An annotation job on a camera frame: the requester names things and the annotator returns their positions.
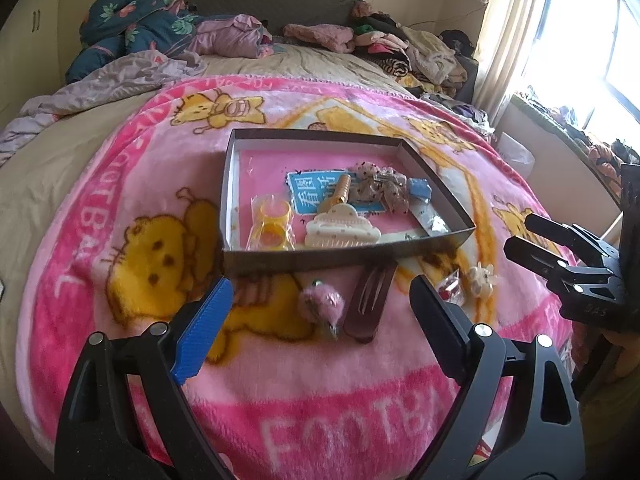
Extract cream wardrobe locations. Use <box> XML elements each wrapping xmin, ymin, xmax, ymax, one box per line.
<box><xmin>0</xmin><ymin>0</ymin><xmax>66</xmax><ymax>126</ymax></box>

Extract white earring card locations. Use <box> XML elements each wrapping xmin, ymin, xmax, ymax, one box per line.
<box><xmin>382</xmin><ymin>205</ymin><xmax>458</xmax><ymax>243</ymax></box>

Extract white rabbit pearl hair clip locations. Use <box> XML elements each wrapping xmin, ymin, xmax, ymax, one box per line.
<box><xmin>467</xmin><ymin>262</ymin><xmax>497</xmax><ymax>297</ymax></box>

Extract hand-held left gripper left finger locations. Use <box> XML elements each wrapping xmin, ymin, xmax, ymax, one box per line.
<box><xmin>54</xmin><ymin>276</ymin><xmax>236</xmax><ymax>480</ymax></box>

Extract yellow ring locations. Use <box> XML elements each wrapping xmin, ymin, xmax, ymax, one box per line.
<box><xmin>257</xmin><ymin>197</ymin><xmax>293</xmax><ymax>222</ymax></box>
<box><xmin>259</xmin><ymin>222</ymin><xmax>292</xmax><ymax>252</ymax></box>

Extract pile of mixed clothes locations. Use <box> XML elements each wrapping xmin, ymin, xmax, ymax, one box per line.
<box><xmin>350</xmin><ymin>2</ymin><xmax>496</xmax><ymax>131</ymax></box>

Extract clear plastic ring bag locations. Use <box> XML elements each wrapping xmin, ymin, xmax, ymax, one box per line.
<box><xmin>247</xmin><ymin>192</ymin><xmax>297</xmax><ymax>254</ymax></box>

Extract white plastic bag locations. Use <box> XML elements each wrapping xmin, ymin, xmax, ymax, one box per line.
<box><xmin>497</xmin><ymin>132</ymin><xmax>536</xmax><ymax>181</ymax></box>

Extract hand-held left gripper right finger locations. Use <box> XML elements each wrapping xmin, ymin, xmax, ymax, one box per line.
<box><xmin>400</xmin><ymin>275</ymin><xmax>583</xmax><ymax>480</ymax></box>

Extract brown snap hair clip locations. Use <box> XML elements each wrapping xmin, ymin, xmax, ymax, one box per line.
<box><xmin>344</xmin><ymin>262</ymin><xmax>398</xmax><ymax>345</ymax></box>

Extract pink fluffy garment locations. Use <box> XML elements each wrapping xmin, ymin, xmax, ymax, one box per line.
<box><xmin>284</xmin><ymin>23</ymin><xmax>356</xmax><ymax>53</ymax></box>

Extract white hair claw clip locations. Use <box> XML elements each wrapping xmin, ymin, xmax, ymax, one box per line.
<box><xmin>305</xmin><ymin>203</ymin><xmax>381</xmax><ymax>250</ymax></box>

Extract clutter on window sill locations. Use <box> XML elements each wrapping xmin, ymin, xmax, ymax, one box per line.
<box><xmin>515</xmin><ymin>91</ymin><xmax>640</xmax><ymax>181</ymax></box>

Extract bright window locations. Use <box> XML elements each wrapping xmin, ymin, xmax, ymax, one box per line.
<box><xmin>520</xmin><ymin>0</ymin><xmax>640</xmax><ymax>131</ymax></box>

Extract polka-dot bow hair clip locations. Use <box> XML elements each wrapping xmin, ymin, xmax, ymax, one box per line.
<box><xmin>347</xmin><ymin>160</ymin><xmax>411</xmax><ymax>211</ymax></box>

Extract pink pompom hair tie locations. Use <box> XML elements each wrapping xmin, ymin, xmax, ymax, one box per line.
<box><xmin>298</xmin><ymin>280</ymin><xmax>346</xmax><ymax>342</ymax></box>

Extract cream curtain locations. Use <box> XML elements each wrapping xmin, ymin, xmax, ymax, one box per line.
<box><xmin>472</xmin><ymin>0</ymin><xmax>551</xmax><ymax>121</ymax></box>

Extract small clear bag red beads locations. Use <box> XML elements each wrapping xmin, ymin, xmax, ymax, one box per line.
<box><xmin>434</xmin><ymin>270</ymin><xmax>468</xmax><ymax>307</ymax></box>

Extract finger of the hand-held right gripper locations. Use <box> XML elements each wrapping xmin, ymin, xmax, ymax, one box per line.
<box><xmin>524</xmin><ymin>212</ymin><xmax>611</xmax><ymax>263</ymax></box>
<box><xmin>502</xmin><ymin>236</ymin><xmax>621</xmax><ymax>293</ymax></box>

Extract pink satin garment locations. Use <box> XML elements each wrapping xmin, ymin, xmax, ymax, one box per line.
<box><xmin>187</xmin><ymin>14</ymin><xmax>273</xmax><ymax>58</ymax></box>

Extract dark blue floral quilt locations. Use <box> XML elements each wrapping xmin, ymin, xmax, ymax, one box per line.
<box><xmin>65</xmin><ymin>0</ymin><xmax>201</xmax><ymax>83</ymax></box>

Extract shallow grey cardboard box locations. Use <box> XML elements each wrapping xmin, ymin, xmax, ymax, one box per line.
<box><xmin>219</xmin><ymin>128</ymin><xmax>477</xmax><ymax>277</ymax></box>

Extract lilac crumpled sheet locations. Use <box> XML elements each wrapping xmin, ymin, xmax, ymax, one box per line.
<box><xmin>0</xmin><ymin>50</ymin><xmax>208</xmax><ymax>166</ymax></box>

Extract pink printed cat blanket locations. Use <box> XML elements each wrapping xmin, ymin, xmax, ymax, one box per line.
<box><xmin>15</xmin><ymin>74</ymin><xmax>576</xmax><ymax>480</ymax></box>

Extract blue hair clip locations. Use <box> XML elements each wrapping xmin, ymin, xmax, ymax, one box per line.
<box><xmin>405</xmin><ymin>177</ymin><xmax>433</xmax><ymax>207</ymax></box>

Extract grey bed headboard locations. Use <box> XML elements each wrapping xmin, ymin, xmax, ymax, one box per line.
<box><xmin>165</xmin><ymin>0</ymin><xmax>366</xmax><ymax>36</ymax></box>

